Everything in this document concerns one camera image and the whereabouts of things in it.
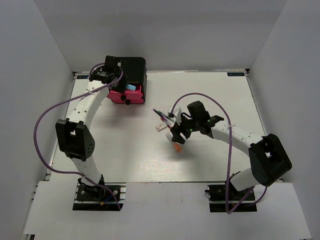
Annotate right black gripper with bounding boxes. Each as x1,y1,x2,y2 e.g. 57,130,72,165
171,113,200,144

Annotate orange highlighter marker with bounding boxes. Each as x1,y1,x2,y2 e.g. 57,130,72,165
165,132,182,152

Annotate white eraser block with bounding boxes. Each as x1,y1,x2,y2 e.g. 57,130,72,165
155,123,167,132

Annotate blue highlighter marker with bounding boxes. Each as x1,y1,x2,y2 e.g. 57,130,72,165
126,84,136,91

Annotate red pen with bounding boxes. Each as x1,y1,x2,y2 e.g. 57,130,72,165
160,117,172,129

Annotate pink top drawer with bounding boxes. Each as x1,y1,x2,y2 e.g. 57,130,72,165
106,85,145,101

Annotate pink drawer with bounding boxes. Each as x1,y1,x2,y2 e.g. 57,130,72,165
106,85,145,101
111,98,145,105

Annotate green pen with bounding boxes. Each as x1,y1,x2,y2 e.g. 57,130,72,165
152,108,176,125

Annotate pink bottom drawer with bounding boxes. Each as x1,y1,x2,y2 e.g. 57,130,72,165
111,98,145,105

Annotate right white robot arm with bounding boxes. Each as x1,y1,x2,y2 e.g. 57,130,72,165
168,101,292,200

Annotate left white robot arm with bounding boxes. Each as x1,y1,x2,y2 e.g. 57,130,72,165
55,55,128,200

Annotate black drawer cabinet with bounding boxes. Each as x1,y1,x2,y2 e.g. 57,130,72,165
120,57,147,88

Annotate left blue corner label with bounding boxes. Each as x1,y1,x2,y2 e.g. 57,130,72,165
76,75,89,80

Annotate blue corner label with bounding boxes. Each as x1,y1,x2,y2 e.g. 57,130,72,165
76,75,89,80
227,72,245,77

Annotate right blue corner label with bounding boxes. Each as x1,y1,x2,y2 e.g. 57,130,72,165
227,72,245,77

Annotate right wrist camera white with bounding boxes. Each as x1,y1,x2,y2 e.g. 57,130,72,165
168,105,182,125

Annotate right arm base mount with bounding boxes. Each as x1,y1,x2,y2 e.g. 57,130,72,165
204,183,257,213

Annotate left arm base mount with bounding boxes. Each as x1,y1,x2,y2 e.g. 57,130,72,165
72,178,127,212

